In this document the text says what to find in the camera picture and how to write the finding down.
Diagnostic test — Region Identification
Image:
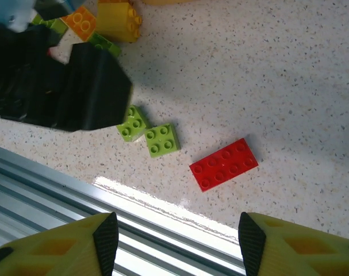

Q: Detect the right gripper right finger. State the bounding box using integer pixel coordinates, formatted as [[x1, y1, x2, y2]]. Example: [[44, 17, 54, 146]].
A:
[[237, 212, 349, 276]]

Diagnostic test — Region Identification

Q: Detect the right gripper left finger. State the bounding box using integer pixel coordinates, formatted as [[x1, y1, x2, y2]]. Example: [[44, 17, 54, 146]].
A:
[[0, 212, 119, 276]]

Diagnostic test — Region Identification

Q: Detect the orange long lego brick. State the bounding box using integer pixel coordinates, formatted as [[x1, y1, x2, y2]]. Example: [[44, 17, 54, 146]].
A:
[[60, 5, 98, 43]]

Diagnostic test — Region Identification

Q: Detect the green square lego brick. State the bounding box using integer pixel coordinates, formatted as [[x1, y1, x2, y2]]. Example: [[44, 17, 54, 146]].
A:
[[144, 122, 181, 159], [87, 32, 122, 58], [116, 105, 152, 143], [30, 14, 69, 37]]

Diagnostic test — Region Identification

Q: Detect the yellow lego brick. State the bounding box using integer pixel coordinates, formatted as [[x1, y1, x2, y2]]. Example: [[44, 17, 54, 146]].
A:
[[95, 0, 143, 44]]

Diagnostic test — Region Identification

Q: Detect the red long lego brick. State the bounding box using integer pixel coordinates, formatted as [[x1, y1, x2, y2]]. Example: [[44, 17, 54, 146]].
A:
[[189, 137, 259, 193]]

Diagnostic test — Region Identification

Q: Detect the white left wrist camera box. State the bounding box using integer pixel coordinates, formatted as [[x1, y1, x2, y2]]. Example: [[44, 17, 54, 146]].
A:
[[0, 0, 37, 31]]

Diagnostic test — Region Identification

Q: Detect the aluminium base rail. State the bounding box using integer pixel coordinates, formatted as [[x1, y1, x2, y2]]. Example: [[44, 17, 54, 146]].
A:
[[0, 143, 246, 276]]

